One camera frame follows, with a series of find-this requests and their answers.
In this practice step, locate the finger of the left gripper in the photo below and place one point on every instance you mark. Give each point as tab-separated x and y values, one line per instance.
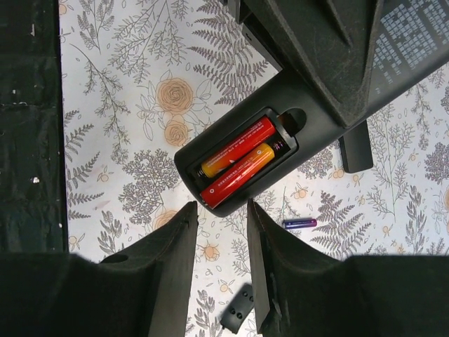
331	44

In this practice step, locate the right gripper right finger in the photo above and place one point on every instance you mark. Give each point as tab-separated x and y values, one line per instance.
299	291

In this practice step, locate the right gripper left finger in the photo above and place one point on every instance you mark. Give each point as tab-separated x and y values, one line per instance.
143	290

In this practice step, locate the black battery cover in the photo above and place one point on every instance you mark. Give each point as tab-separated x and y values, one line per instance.
238	309

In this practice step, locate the black TV remote with buttons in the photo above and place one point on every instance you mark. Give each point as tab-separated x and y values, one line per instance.
412	42

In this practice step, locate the slim black remote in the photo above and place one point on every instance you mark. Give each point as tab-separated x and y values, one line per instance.
356	150

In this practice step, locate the purple blue battery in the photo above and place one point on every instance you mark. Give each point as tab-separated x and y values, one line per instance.
294	224

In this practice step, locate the floral table mat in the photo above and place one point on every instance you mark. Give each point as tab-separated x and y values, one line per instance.
143	78

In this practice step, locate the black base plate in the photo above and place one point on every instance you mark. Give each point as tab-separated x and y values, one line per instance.
33	190

